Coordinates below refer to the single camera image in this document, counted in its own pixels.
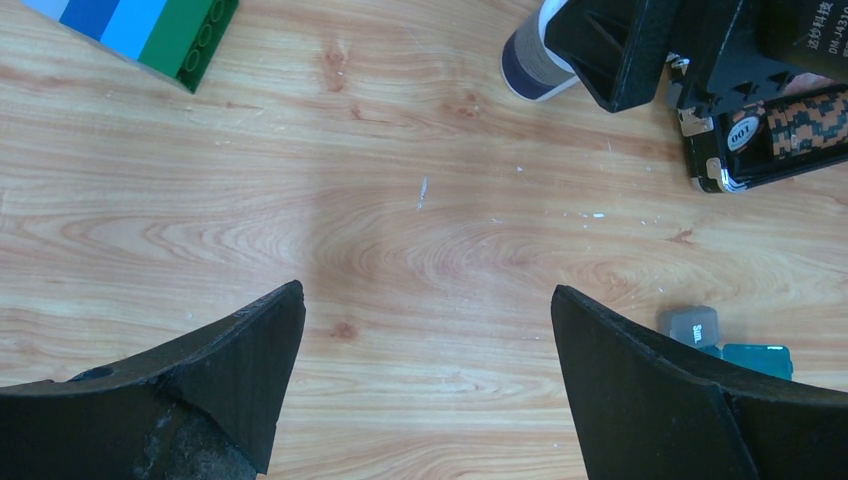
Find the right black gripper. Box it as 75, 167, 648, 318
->
544, 0, 847, 117

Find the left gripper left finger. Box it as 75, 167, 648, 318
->
1, 281, 306, 479

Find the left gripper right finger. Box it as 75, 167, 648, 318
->
551, 285, 847, 479

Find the white pill bottle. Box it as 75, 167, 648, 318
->
501, 0, 580, 102

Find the teal pill organizer box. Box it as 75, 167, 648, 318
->
657, 305, 794, 380

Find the brown poker chip row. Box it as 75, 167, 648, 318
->
726, 86, 847, 160

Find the black poker chip case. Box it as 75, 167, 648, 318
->
677, 54, 847, 193

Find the blue green toy block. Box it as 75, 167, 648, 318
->
22, 0, 239, 93

